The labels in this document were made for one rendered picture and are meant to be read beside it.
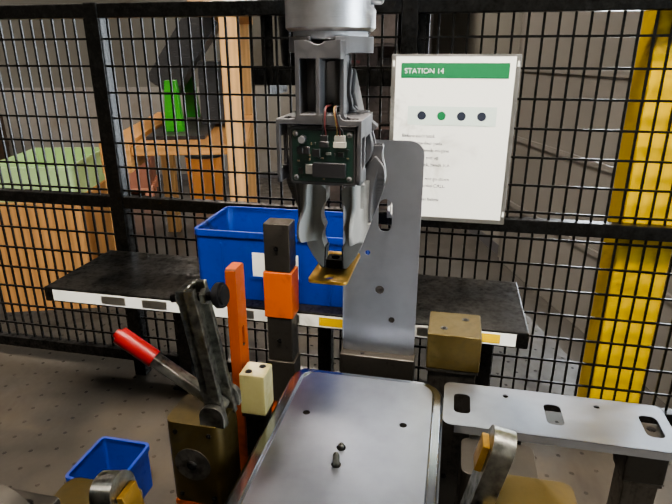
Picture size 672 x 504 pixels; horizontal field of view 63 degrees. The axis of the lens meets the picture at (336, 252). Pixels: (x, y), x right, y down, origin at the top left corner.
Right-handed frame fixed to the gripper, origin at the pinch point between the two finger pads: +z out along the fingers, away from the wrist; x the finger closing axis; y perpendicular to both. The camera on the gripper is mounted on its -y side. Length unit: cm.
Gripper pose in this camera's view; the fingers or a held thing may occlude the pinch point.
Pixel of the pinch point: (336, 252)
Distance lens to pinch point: 54.7
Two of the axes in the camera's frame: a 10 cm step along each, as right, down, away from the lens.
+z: 0.0, 9.4, 3.5
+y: -2.0, 3.4, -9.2
